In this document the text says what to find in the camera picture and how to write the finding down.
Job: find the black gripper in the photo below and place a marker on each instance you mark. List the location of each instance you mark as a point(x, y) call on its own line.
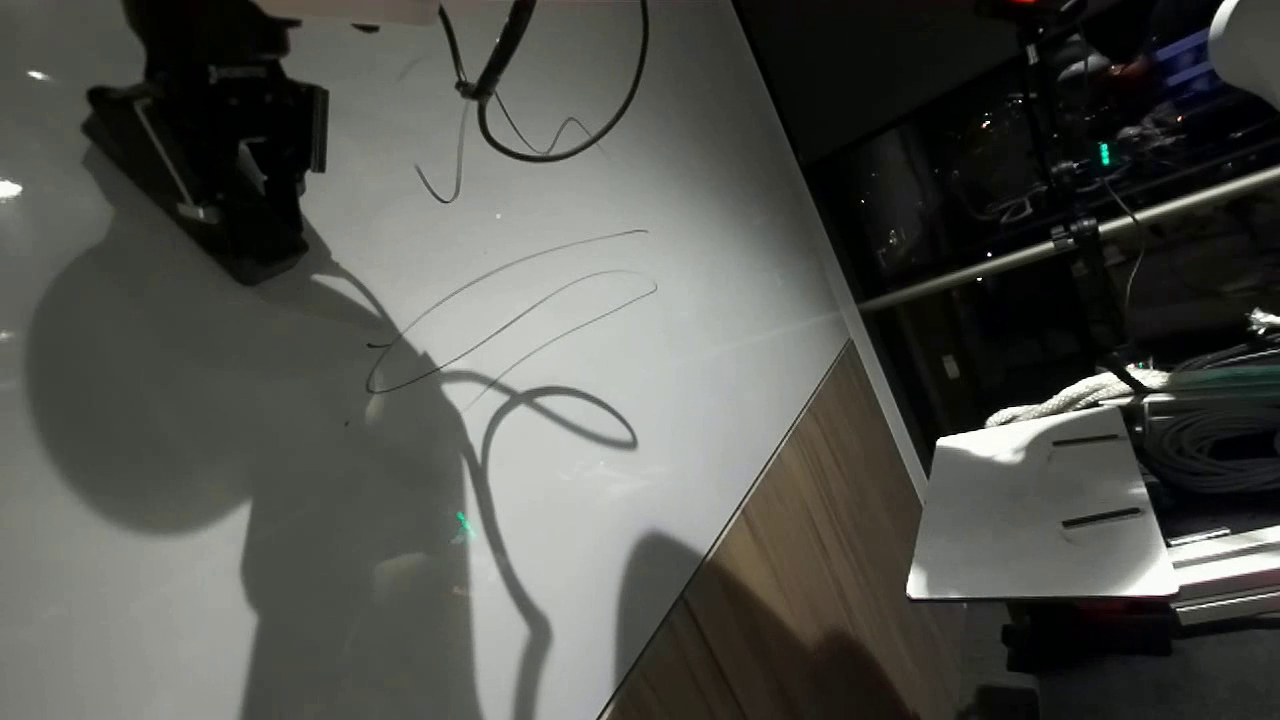
point(233, 82)

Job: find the large white whiteboard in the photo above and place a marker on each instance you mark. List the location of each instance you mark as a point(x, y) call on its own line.
point(603, 563)

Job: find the silver metal rod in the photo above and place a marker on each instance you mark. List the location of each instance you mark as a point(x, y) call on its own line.
point(1013, 253)

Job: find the black stand pole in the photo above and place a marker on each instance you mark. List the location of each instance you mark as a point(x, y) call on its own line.
point(1084, 287)

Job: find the white table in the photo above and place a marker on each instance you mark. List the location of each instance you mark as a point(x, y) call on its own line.
point(1027, 540)

